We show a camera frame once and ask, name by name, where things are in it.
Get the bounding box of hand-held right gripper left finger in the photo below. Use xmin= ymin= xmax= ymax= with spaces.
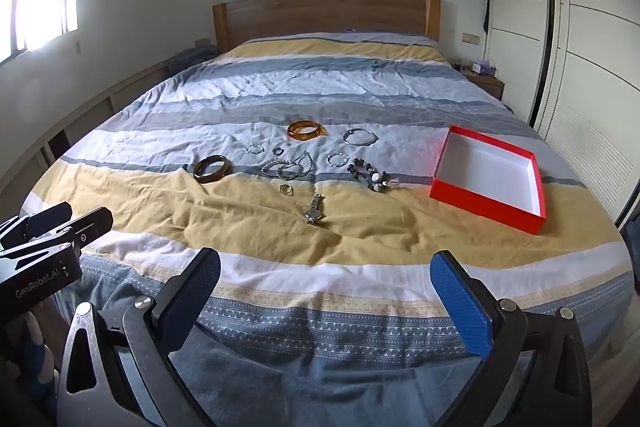
xmin=54 ymin=247 xmax=222 ymax=427

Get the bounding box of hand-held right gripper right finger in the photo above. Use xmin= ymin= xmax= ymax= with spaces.
xmin=430 ymin=250 xmax=608 ymax=427

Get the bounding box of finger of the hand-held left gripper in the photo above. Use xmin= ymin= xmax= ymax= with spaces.
xmin=20 ymin=207 xmax=114 ymax=258
xmin=0 ymin=202 xmax=74 ymax=254

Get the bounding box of dark brown bangle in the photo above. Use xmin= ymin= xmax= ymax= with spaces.
xmin=193 ymin=155 xmax=232 ymax=183

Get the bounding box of red shallow box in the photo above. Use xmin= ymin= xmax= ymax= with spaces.
xmin=429 ymin=125 xmax=548 ymax=236

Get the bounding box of silver bead chain bracelet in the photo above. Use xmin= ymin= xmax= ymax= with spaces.
xmin=260 ymin=159 xmax=297 ymax=180

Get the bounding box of silver wristwatch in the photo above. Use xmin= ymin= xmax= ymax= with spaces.
xmin=304 ymin=193 xmax=325 ymax=224

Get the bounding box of dark beaded charm bracelet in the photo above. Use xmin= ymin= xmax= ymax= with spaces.
xmin=347 ymin=157 xmax=402 ymax=193

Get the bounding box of thin silver chain bracelet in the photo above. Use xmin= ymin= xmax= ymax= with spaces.
xmin=287 ymin=150 xmax=315 ymax=178

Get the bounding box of low beige cabinet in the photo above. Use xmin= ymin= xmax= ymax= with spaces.
xmin=0 ymin=61 xmax=169 ymax=208

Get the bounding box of amber bangle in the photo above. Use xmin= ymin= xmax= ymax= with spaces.
xmin=287 ymin=120 xmax=326 ymax=141

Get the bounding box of blue crumpled cloth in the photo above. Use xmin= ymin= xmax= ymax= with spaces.
xmin=167 ymin=46 xmax=219 ymax=76

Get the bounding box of thin silver bangle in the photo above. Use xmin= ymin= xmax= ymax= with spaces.
xmin=342 ymin=127 xmax=379 ymax=147

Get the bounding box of wooden nightstand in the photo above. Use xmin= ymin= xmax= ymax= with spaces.
xmin=462 ymin=69 xmax=506 ymax=102

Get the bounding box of white sliding wardrobe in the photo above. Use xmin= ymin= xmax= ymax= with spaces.
xmin=482 ymin=0 xmax=640 ymax=229

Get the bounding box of wooden headboard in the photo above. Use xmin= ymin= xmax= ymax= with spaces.
xmin=212 ymin=0 xmax=442 ymax=54

